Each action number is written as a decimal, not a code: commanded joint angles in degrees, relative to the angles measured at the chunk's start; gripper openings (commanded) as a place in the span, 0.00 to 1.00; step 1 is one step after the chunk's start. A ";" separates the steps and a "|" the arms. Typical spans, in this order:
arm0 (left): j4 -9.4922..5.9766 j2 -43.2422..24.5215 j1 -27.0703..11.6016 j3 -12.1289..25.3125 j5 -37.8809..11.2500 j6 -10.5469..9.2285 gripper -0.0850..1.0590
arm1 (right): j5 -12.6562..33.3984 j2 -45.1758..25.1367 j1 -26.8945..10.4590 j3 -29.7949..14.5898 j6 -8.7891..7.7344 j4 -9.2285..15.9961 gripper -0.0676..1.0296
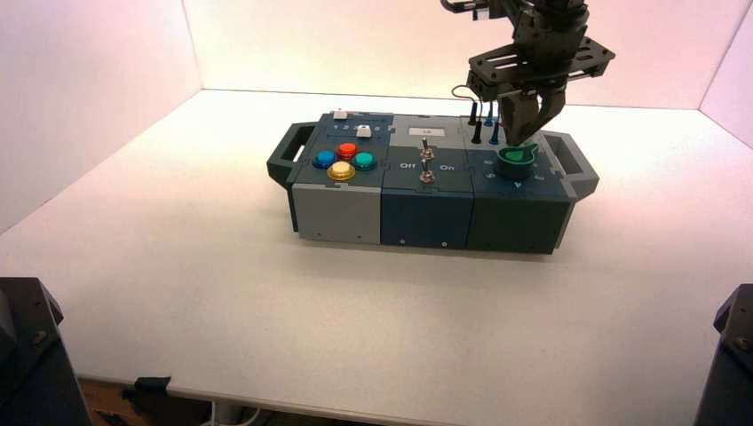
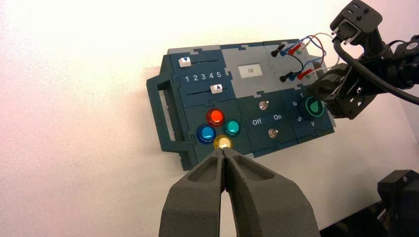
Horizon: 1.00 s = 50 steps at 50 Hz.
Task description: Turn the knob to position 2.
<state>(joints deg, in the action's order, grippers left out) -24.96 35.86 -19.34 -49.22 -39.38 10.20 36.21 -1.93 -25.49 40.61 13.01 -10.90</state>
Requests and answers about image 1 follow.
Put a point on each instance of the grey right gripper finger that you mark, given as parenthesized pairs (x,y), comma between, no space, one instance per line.
(552,109)
(520,120)

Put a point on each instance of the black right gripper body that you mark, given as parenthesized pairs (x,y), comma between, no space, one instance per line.
(541,59)

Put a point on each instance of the green and black rotary knob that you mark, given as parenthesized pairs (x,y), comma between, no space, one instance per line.
(515,161)

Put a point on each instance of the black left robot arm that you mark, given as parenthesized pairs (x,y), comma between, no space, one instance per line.
(29,364)

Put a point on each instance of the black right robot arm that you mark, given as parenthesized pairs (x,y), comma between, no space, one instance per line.
(506,7)

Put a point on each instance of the blue banana plug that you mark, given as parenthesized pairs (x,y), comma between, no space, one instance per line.
(489,114)
(495,135)

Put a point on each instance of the black banana plug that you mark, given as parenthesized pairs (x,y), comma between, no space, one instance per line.
(477,134)
(472,114)

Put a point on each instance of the white number label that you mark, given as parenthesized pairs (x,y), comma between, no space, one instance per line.
(428,130)

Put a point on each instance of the teal and grey control box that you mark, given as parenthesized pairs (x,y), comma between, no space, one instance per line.
(423,206)

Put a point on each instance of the white slider with up arrow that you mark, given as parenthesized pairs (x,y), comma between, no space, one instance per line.
(365,131)

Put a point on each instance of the green round push button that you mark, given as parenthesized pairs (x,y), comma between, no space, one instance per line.
(365,161)

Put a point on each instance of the red round push button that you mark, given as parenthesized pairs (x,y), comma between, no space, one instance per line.
(346,150)

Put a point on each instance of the white slider with down arrow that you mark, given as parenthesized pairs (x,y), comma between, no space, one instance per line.
(339,114)

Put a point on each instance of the yellow round push button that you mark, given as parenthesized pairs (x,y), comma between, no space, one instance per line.
(341,171)

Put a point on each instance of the blue round push button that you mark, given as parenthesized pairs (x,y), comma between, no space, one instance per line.
(324,159)

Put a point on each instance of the black table clamp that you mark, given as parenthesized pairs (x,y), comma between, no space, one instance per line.
(147,397)

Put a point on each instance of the metal toggle switch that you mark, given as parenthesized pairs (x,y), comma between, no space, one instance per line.
(426,150)
(426,174)

